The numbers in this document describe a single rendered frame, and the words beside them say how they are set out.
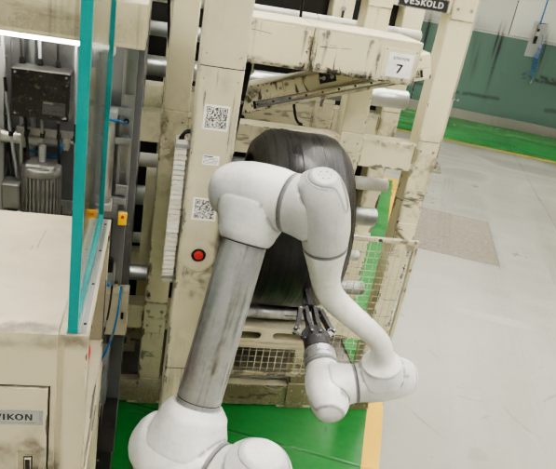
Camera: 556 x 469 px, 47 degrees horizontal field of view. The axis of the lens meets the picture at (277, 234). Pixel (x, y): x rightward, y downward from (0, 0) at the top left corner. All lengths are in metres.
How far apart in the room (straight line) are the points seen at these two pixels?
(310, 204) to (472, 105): 10.05
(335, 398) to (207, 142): 0.82
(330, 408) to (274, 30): 1.18
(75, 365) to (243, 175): 0.51
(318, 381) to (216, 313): 0.41
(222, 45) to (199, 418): 1.01
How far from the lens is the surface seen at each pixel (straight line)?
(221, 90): 1.89
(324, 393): 1.66
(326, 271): 1.39
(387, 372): 1.67
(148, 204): 2.79
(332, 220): 1.30
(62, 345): 1.28
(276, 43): 2.15
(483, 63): 11.19
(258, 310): 2.09
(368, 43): 2.22
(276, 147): 1.94
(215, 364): 1.41
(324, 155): 1.95
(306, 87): 2.34
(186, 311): 2.16
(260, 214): 1.34
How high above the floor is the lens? 1.97
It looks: 23 degrees down
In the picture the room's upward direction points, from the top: 10 degrees clockwise
